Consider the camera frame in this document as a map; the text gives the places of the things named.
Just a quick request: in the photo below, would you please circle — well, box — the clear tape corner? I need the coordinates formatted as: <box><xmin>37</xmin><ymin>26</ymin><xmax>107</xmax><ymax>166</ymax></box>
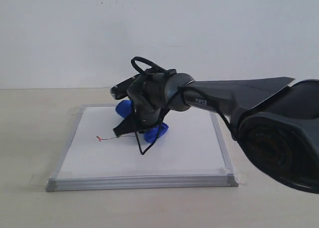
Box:
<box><xmin>218</xmin><ymin>168</ymin><xmax>249</xmax><ymax>187</ymax></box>
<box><xmin>67</xmin><ymin>106</ymin><xmax>86</xmax><ymax>115</ymax></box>
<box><xmin>27</xmin><ymin>172</ymin><xmax>73</xmax><ymax>190</ymax></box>

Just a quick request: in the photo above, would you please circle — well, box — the clear tape front left corner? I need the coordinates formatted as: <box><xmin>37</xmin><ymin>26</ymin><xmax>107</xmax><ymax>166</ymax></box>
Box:
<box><xmin>27</xmin><ymin>172</ymin><xmax>73</xmax><ymax>190</ymax></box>

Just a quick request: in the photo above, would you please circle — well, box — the blue microfibre cloth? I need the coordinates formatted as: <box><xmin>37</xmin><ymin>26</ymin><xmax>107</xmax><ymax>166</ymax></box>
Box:
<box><xmin>115</xmin><ymin>100</ymin><xmax>169</xmax><ymax>143</ymax></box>

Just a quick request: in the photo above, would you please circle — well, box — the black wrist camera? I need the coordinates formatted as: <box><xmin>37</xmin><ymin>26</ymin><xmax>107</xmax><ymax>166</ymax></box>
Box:
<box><xmin>110</xmin><ymin>74</ymin><xmax>144</xmax><ymax>102</ymax></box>

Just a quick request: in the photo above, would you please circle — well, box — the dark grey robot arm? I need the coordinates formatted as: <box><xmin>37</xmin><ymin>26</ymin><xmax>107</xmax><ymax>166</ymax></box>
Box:
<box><xmin>110</xmin><ymin>70</ymin><xmax>319</xmax><ymax>194</ymax></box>

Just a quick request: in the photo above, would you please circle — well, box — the clear tape back left corner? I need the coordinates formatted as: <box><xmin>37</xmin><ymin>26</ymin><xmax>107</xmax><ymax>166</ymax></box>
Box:
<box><xmin>67</xmin><ymin>106</ymin><xmax>86</xmax><ymax>115</ymax></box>

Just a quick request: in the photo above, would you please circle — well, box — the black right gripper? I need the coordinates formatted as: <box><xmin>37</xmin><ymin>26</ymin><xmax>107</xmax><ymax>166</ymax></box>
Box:
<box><xmin>113</xmin><ymin>72</ymin><xmax>174</xmax><ymax>138</ymax></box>

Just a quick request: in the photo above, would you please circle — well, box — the white board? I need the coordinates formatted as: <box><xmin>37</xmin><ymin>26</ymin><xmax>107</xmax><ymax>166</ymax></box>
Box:
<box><xmin>46</xmin><ymin>104</ymin><xmax>238</xmax><ymax>192</ymax></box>

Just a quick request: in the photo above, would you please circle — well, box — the clear tape front right corner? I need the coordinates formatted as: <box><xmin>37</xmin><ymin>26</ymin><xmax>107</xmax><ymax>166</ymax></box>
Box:
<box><xmin>218</xmin><ymin>168</ymin><xmax>249</xmax><ymax>187</ymax></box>

